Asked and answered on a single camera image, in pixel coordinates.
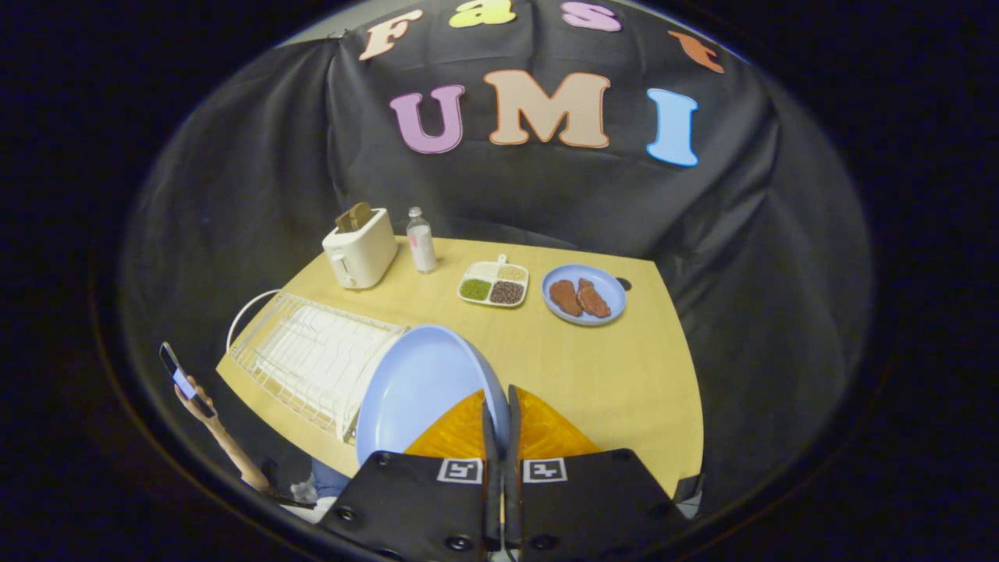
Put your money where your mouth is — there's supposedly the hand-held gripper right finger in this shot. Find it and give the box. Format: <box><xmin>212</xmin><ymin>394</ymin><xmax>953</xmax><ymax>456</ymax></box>
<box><xmin>505</xmin><ymin>385</ymin><xmax>689</xmax><ymax>561</ymax></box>

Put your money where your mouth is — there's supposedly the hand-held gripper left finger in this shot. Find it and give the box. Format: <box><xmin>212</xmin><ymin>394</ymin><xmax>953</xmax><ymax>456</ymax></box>
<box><xmin>318</xmin><ymin>389</ymin><xmax>503</xmax><ymax>561</ymax></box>

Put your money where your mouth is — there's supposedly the large light blue plate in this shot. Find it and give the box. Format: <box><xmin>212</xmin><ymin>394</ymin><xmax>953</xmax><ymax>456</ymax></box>
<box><xmin>355</xmin><ymin>324</ymin><xmax>513</xmax><ymax>469</ymax></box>

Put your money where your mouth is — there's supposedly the white wire dish rack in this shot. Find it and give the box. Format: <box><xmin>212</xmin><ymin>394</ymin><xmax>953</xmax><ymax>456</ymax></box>
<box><xmin>226</xmin><ymin>290</ymin><xmax>411</xmax><ymax>446</ymax></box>

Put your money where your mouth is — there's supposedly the small blue plate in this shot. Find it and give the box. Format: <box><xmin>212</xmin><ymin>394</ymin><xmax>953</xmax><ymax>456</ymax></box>
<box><xmin>541</xmin><ymin>264</ymin><xmax>628</xmax><ymax>326</ymax></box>

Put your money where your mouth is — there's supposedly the person's blue trouser leg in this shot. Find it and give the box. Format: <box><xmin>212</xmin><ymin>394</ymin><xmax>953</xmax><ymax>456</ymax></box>
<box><xmin>311</xmin><ymin>458</ymin><xmax>350</xmax><ymax>499</ymax></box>

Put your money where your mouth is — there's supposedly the person's white shoe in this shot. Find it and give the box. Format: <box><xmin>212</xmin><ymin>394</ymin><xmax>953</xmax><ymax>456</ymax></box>
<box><xmin>279</xmin><ymin>475</ymin><xmax>338</xmax><ymax>524</ymax></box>

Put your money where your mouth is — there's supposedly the brown meat piece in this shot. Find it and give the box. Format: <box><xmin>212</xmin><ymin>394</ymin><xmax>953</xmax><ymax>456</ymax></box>
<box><xmin>549</xmin><ymin>279</ymin><xmax>583</xmax><ymax>318</ymax></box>
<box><xmin>577</xmin><ymin>278</ymin><xmax>612</xmax><ymax>319</ymax></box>

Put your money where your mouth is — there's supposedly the white sectioned tray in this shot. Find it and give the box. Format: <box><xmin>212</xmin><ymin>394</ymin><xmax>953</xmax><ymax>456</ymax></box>
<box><xmin>457</xmin><ymin>254</ymin><xmax>531</xmax><ymax>308</ymax></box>

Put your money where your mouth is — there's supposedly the white toaster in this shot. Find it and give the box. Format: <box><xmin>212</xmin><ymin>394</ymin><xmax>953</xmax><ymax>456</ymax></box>
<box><xmin>322</xmin><ymin>208</ymin><xmax>399</xmax><ymax>290</ymax></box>

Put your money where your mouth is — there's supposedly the clear plastic bottle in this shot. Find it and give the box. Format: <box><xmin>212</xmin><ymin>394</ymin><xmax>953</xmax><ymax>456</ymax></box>
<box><xmin>406</xmin><ymin>207</ymin><xmax>439</xmax><ymax>275</ymax></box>

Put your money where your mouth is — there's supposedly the black smartphone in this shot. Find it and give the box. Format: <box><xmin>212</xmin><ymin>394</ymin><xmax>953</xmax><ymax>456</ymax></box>
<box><xmin>159</xmin><ymin>341</ymin><xmax>217</xmax><ymax>420</ymax></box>

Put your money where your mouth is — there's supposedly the toast slice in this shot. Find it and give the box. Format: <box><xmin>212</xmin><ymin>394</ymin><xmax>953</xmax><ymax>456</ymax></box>
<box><xmin>336</xmin><ymin>202</ymin><xmax>374</xmax><ymax>233</ymax></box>

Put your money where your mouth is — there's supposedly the black backdrop cloth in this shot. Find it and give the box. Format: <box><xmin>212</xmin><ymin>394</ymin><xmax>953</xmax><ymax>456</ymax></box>
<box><xmin>117</xmin><ymin>0</ymin><xmax>875</xmax><ymax>518</ymax></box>

